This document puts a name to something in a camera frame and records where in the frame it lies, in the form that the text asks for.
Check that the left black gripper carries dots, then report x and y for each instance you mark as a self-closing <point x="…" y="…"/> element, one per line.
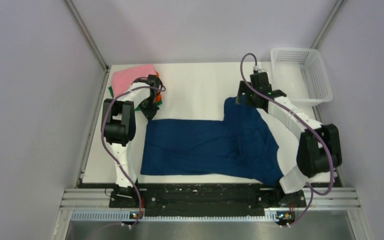
<point x="150" y="113"/>

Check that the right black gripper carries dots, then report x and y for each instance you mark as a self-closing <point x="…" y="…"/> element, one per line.
<point x="243" y="89"/>

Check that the blue t shirt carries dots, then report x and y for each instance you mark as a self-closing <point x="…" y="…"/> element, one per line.
<point x="241" y="145"/>

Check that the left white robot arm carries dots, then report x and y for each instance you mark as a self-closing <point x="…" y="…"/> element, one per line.
<point x="118" y="128"/>

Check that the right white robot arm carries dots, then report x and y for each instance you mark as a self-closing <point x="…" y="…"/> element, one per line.
<point x="319" y="149"/>

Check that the green folded t shirt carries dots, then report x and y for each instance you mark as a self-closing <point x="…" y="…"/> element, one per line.
<point x="110" y="91"/>

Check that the orange folded t shirt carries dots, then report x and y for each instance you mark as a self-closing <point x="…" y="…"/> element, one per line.
<point x="158" y="99"/>

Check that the pink folded t shirt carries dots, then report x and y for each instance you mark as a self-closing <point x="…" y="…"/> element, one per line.
<point x="123" y="79"/>

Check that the white plastic basket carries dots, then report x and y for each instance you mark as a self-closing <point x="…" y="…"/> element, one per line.
<point x="301" y="74"/>

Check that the left aluminium frame post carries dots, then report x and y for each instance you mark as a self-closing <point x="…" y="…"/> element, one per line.
<point x="86" y="33"/>

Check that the aluminium frame post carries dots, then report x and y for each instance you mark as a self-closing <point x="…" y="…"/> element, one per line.
<point x="337" y="7"/>
<point x="86" y="33"/>

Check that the white cable duct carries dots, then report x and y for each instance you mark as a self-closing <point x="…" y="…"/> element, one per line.
<point x="129" y="216"/>

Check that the right aluminium frame post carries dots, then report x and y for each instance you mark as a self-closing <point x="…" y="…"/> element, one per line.
<point x="337" y="7"/>

